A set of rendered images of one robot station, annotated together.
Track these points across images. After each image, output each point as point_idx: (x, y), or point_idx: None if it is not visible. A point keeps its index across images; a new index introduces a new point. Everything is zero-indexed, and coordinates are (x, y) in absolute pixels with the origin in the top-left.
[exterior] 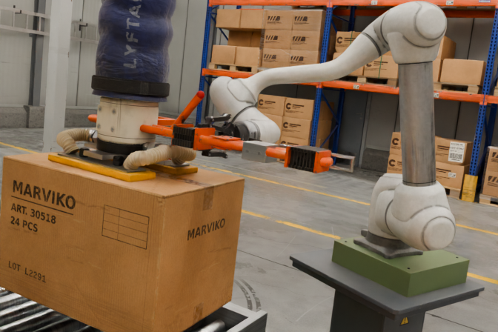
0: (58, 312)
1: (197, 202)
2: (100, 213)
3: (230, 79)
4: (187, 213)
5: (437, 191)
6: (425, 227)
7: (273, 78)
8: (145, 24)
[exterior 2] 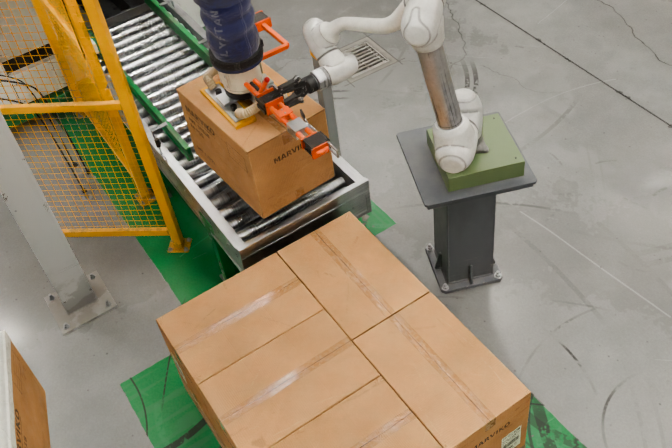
0: None
1: (277, 143)
2: (225, 144)
3: (315, 25)
4: (270, 151)
5: (453, 135)
6: (440, 161)
7: (343, 28)
8: (226, 30)
